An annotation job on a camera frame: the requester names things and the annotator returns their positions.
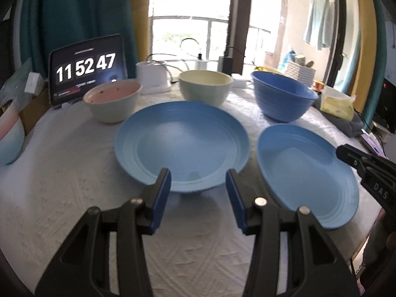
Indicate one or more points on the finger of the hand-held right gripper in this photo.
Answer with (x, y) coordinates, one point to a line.
(374, 176)

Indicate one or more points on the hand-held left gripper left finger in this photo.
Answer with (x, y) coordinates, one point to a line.
(162, 191)

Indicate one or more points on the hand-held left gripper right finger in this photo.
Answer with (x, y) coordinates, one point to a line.
(235, 198)

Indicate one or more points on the large blue plate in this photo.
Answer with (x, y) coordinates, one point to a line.
(182, 139)

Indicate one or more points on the small blue plate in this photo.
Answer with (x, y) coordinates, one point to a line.
(303, 173)

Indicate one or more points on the pink-lined white bowl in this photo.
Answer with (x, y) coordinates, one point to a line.
(108, 111)

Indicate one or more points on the blue bowl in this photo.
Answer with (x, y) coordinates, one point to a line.
(278, 105)

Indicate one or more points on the cream bowl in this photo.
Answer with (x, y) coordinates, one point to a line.
(204, 94)

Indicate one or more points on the phone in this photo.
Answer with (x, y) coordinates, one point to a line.
(372, 144)

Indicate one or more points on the grey cloth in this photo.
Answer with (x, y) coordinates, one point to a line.
(352, 126)

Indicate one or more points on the black device with red light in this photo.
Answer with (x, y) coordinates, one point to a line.
(386, 99)

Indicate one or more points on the yellow tissue pack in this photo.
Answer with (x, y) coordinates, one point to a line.
(335, 105)

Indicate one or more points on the white tablecloth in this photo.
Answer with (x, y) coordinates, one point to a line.
(77, 176)

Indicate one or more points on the red jar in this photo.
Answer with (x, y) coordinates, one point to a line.
(317, 86)

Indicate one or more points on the white power strip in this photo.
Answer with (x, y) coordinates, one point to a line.
(241, 81)

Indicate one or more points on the white slatted basket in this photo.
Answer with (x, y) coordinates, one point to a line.
(301, 72)

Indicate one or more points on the yellow snack packet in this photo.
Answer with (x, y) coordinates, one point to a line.
(267, 69)

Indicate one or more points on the white charger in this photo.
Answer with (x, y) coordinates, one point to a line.
(201, 64)

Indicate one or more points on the black tablet with clock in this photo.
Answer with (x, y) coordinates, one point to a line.
(86, 68)

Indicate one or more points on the blue bag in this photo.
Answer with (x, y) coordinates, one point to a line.
(287, 58)

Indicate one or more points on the cardboard box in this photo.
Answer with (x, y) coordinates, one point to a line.
(34, 111)

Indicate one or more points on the hanging light blue towel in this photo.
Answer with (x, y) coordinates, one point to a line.
(318, 24)

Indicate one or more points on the yellow curtain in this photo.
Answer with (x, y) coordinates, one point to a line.
(140, 31)

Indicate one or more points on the small white box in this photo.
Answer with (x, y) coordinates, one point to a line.
(33, 83)

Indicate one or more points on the teal curtain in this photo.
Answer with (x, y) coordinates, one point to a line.
(77, 12)

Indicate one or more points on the brown door frame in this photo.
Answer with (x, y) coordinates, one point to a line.
(241, 21)

